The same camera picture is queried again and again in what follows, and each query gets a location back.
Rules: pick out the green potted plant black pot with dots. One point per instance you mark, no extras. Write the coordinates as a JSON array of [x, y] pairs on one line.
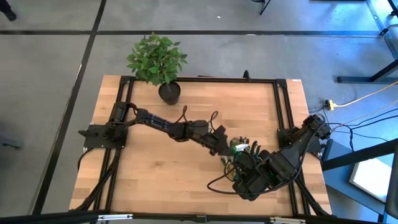
[[155, 59]]

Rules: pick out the white flat panel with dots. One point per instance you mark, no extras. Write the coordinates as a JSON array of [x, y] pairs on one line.
[[370, 180]]

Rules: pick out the blue grey platform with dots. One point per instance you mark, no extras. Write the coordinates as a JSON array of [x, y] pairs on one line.
[[339, 186]]

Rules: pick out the black diagonal table beam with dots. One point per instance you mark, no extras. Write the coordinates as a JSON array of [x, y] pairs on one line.
[[357, 155]]

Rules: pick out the beige green gardening bag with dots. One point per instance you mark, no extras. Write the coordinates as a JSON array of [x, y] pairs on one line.
[[228, 169]]

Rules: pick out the grey metal cart frame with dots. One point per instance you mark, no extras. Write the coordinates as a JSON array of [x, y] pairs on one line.
[[393, 43]]

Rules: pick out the black overhead rig beam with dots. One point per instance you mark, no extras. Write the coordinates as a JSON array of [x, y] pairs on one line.
[[46, 217]]

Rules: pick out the black chair leg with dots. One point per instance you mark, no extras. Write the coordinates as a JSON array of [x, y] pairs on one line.
[[264, 7]]

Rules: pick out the green spray bottle white nozzle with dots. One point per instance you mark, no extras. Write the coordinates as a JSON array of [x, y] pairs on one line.
[[241, 147]]

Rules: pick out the black floor stand base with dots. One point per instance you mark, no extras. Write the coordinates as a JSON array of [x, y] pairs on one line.
[[367, 80]]

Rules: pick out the person's foot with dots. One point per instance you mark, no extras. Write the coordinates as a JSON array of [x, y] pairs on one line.
[[9, 12]]

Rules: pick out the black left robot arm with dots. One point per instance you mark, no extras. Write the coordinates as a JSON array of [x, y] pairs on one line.
[[161, 123]]

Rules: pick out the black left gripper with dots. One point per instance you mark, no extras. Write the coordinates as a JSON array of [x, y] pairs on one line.
[[219, 140]]

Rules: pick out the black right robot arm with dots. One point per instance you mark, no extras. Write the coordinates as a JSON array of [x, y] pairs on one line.
[[298, 146]]

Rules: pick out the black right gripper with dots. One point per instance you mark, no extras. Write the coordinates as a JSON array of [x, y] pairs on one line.
[[252, 177]]

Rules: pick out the silver metal bracket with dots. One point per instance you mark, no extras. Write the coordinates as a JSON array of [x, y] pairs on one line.
[[287, 220], [115, 216]]

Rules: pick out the yellow power plug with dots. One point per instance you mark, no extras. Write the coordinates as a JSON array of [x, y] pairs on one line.
[[330, 104]]

